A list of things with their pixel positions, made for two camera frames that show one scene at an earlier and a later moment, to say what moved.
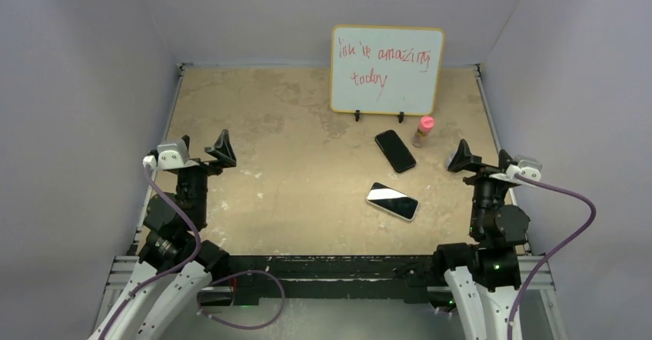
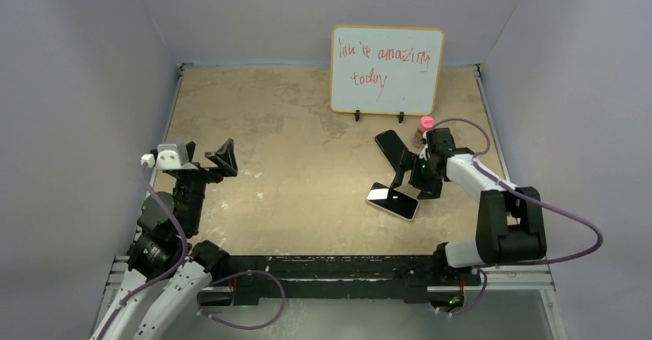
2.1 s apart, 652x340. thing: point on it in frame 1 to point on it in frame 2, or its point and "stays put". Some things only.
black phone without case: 400,158 stays put
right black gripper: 484,172 to 428,190
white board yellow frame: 388,70 stays put
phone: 392,200 stays put
